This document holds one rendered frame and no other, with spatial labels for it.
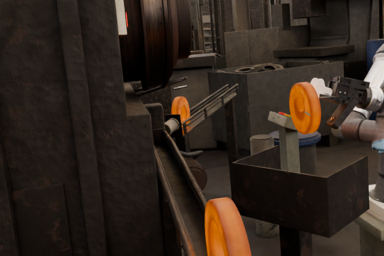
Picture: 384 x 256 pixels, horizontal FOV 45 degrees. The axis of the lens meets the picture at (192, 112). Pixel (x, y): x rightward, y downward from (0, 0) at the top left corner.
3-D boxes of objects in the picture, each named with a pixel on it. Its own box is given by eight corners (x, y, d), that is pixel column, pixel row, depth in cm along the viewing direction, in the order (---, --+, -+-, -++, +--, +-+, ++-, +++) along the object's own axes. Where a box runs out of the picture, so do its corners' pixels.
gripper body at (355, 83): (327, 74, 145) (361, 80, 147) (320, 100, 146) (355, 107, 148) (339, 76, 137) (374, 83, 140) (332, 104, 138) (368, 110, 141)
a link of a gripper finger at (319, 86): (303, 75, 139) (331, 80, 141) (299, 95, 140) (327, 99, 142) (308, 76, 136) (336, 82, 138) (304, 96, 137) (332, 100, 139)
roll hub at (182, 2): (179, 60, 144) (171, -32, 140) (168, 58, 171) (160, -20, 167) (197, 59, 145) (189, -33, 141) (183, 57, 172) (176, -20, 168)
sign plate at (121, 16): (118, 35, 107) (109, -45, 105) (116, 38, 133) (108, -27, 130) (128, 34, 108) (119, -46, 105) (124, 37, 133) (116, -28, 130)
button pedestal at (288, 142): (288, 236, 237) (281, 118, 227) (271, 219, 260) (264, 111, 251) (317, 231, 239) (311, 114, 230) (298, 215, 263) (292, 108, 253)
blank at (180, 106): (178, 137, 213) (185, 137, 212) (168, 114, 203) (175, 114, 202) (186, 113, 223) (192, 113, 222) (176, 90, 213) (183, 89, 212)
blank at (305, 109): (288, 79, 146) (298, 77, 147) (289, 125, 150) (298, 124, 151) (311, 89, 131) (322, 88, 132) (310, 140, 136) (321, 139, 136)
